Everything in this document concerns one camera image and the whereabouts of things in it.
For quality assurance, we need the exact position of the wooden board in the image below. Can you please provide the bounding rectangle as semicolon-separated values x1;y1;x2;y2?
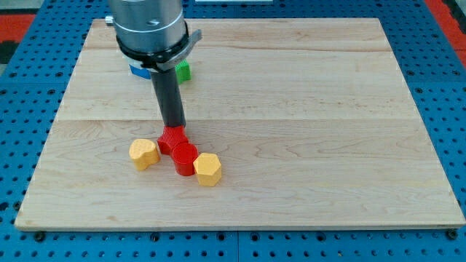
15;18;465;231

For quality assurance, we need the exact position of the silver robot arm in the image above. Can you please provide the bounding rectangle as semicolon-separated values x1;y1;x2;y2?
108;0;202;72

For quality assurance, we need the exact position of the yellow hexagon block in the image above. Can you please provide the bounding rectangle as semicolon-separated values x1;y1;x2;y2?
193;153;222;186

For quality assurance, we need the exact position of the red ridged block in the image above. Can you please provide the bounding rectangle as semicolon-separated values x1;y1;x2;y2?
157;126;189;155

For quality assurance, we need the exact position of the blue block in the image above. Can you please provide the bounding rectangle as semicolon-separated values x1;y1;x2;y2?
130;65;151;79

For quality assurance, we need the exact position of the red cylinder block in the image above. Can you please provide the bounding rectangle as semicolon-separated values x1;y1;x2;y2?
171;143;198;176

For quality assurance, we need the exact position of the yellow heart block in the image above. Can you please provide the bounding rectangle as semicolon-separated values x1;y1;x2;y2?
128;138;160;171

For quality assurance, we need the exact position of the green block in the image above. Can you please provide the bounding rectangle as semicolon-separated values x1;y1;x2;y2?
175;60;191;84

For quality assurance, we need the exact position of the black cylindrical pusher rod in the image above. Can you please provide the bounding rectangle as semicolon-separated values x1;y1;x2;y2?
150;68;186;127

